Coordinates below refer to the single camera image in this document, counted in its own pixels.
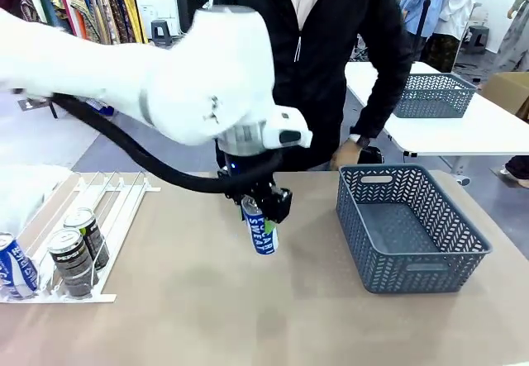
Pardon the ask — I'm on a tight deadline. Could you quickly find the grey plastic woven-pattern basket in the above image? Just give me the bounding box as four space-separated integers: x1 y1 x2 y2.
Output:
336 164 493 295
392 73 479 119

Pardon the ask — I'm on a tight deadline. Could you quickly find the grey dress on mannequin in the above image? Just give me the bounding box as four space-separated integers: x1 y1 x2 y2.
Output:
493 2 529 74

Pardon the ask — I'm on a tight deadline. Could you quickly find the brown patterned hanging garment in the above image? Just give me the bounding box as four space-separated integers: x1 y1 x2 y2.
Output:
88 0 134 45

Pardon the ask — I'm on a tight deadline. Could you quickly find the yellow hanging garment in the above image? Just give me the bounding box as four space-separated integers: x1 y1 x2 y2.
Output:
115 0 148 44

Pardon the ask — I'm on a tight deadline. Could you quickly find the black Pepsi can green mark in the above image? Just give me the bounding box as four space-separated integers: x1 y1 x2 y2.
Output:
63 207 111 272

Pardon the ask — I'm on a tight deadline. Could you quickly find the black stand pole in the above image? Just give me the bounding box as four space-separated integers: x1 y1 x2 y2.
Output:
414 0 439 49

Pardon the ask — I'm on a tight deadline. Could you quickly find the person's left hand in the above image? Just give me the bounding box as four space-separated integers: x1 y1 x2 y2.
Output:
329 138 361 172

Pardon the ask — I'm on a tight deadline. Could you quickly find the white side table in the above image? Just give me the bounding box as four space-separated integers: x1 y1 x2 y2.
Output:
344 60 529 186

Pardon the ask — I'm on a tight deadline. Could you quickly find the person's left forearm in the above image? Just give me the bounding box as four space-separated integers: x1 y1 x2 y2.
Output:
353 66 414 146

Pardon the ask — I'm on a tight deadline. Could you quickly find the white translucent plastic sheet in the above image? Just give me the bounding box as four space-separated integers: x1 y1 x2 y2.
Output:
0 163 75 239

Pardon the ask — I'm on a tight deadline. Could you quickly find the bystander's shoe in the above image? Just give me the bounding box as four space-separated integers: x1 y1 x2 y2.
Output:
499 154 529 188

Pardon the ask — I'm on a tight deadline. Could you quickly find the white wire can dispenser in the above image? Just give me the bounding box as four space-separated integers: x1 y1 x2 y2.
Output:
0 170 161 304

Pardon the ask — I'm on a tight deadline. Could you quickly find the person in black jacket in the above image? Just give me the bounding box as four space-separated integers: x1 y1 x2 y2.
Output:
212 0 414 173

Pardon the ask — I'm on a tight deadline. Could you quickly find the brown cardboard box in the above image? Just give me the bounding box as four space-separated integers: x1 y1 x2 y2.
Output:
481 71 529 121

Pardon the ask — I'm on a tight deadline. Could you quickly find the white shirt on mannequin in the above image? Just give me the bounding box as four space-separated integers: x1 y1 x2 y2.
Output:
433 0 483 39

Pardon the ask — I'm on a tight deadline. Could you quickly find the dark patterned skirt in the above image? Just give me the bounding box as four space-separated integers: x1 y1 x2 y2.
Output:
425 33 460 74

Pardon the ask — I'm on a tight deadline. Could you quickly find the blue Pocari Sweat can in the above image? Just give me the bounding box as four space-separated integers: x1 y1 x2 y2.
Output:
0 232 39 301
241 194 279 257

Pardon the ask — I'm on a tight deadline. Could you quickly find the black corrugated cable hose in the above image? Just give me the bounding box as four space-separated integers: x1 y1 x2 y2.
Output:
51 93 286 197

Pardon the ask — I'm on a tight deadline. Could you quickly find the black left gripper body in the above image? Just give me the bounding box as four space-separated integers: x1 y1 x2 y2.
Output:
215 141 286 198

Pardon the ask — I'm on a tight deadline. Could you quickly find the dark grey plastic stool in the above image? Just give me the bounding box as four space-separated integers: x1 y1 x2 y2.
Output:
150 19 174 47
461 25 491 55

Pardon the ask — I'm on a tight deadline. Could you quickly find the orange hanging garment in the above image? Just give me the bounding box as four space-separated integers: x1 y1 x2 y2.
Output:
73 8 91 40

